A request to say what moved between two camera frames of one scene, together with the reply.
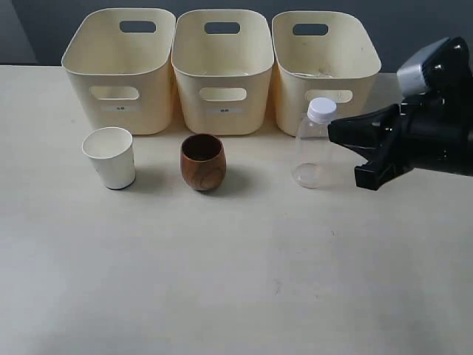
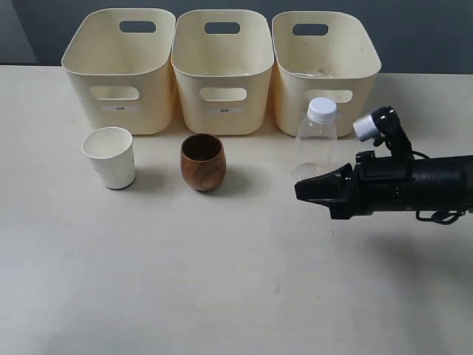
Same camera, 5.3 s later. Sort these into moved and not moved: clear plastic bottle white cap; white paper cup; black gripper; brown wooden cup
Moved: black gripper
Not moved: clear plastic bottle white cap; brown wooden cup; white paper cup
